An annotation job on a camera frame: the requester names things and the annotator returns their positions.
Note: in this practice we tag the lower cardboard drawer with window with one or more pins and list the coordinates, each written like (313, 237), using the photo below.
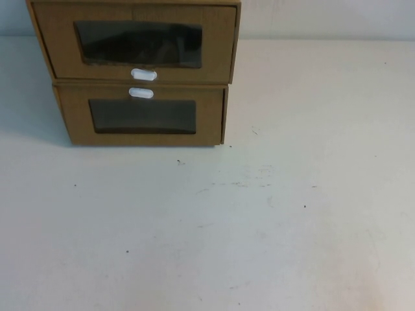
(226, 113)

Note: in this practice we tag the cardboard drawer with small window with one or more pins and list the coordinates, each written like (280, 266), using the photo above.
(75, 129)

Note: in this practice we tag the upper cardboard drawer with window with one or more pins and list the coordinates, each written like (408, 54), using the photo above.
(239, 19)

